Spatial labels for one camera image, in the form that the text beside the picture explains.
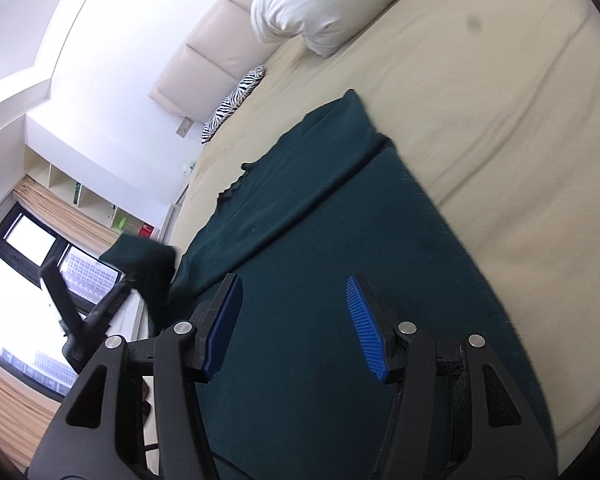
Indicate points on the black framed window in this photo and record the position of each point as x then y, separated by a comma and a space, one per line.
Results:
10, 285

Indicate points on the beige bed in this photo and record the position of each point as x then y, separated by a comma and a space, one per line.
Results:
480, 135

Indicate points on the beige curtain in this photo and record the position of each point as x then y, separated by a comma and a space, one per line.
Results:
10, 400
65, 212

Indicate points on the cream padded headboard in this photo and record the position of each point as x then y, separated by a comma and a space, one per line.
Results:
200, 70

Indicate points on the white duvet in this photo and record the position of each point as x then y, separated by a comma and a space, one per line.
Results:
305, 5

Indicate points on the wall socket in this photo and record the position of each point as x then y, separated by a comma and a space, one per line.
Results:
183, 128

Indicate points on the white window sill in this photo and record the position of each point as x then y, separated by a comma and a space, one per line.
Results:
127, 315

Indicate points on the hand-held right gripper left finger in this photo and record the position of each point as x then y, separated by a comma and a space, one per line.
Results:
224, 327

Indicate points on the red box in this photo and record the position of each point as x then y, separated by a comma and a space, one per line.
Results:
146, 231

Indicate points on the dark green sweater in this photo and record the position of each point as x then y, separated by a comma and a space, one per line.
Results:
305, 220

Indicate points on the green plastic container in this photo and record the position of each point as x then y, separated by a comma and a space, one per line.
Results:
121, 222

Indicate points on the white wall shelf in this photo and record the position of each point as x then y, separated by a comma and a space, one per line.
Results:
60, 175

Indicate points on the white nightstand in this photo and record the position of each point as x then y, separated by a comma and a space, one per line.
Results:
172, 210

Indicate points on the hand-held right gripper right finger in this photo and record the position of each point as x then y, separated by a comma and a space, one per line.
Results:
367, 332

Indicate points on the zebra striped pillow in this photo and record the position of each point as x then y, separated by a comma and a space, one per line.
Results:
230, 105

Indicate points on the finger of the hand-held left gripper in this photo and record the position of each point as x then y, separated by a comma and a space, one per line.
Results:
60, 295
107, 305

